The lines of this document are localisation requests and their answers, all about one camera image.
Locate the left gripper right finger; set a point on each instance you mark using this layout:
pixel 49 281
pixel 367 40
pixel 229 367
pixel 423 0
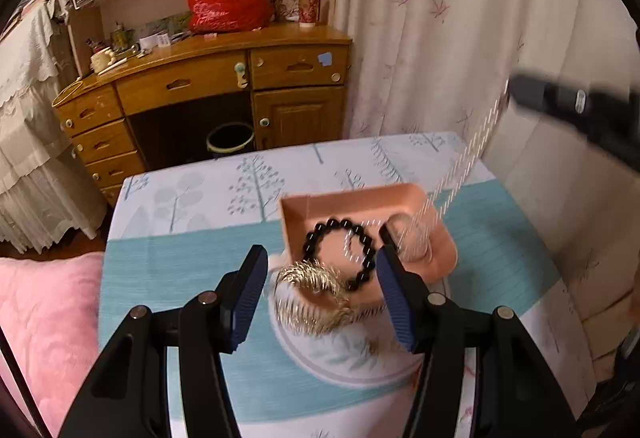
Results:
pixel 516 393

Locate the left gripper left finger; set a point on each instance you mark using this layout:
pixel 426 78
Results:
pixel 125 393

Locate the pink plastic tray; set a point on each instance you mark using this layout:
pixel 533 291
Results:
pixel 299 214

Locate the pink blanket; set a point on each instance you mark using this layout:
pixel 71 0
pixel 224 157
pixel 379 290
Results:
pixel 49 315

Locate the tree print tablecloth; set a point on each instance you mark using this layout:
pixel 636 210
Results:
pixel 176 232

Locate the white floral curtain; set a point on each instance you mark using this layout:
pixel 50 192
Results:
pixel 436 65

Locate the white lace furniture cover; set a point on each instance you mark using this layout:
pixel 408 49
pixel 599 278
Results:
pixel 45 188

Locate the black waste bin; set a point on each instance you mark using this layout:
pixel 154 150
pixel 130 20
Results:
pixel 230 138

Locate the wooden desk with drawers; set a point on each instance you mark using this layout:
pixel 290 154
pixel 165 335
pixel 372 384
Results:
pixel 288 83

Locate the red white paper cup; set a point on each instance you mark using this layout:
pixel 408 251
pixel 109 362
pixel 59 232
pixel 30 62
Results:
pixel 308 13

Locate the cream ceramic mug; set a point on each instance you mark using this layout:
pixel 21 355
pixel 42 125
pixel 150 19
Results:
pixel 102 59

